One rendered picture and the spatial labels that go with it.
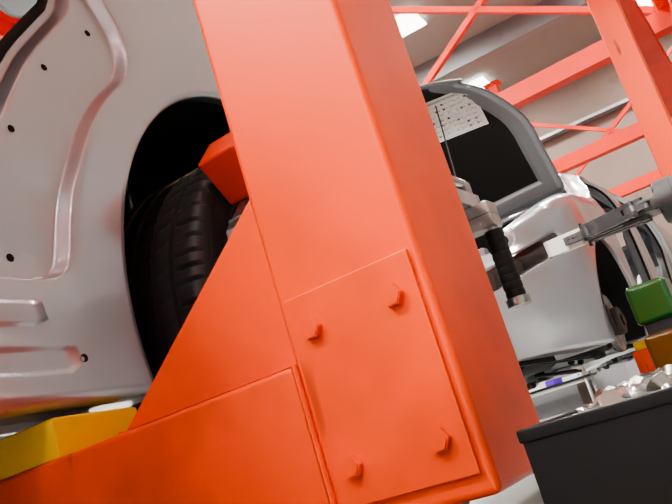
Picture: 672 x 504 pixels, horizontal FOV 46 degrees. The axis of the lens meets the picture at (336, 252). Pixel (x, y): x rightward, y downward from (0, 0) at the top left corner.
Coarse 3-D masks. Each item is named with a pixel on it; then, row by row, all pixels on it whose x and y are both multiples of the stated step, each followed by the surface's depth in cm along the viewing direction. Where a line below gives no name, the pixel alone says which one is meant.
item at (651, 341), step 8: (648, 336) 77; (656, 336) 77; (664, 336) 76; (648, 344) 77; (656, 344) 77; (664, 344) 76; (656, 352) 76; (664, 352) 76; (656, 360) 76; (664, 360) 76; (656, 368) 77
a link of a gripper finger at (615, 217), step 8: (616, 208) 129; (624, 208) 128; (600, 216) 131; (608, 216) 130; (616, 216) 129; (624, 216) 128; (632, 216) 127; (584, 224) 133; (592, 224) 132; (600, 224) 131; (608, 224) 130; (616, 224) 130; (584, 232) 133; (592, 232) 132; (600, 232) 132
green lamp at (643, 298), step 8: (656, 280) 77; (664, 280) 77; (632, 288) 78; (640, 288) 78; (648, 288) 77; (656, 288) 77; (664, 288) 77; (632, 296) 78; (640, 296) 78; (648, 296) 77; (656, 296) 77; (664, 296) 76; (632, 304) 78; (640, 304) 78; (648, 304) 77; (656, 304) 77; (664, 304) 76; (640, 312) 77; (648, 312) 77; (656, 312) 77; (664, 312) 76; (640, 320) 77; (648, 320) 77; (656, 320) 77
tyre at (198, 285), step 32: (160, 192) 140; (192, 192) 128; (128, 224) 136; (160, 224) 128; (192, 224) 122; (224, 224) 127; (128, 256) 129; (160, 256) 123; (192, 256) 119; (160, 288) 121; (192, 288) 117; (160, 320) 121; (160, 352) 120
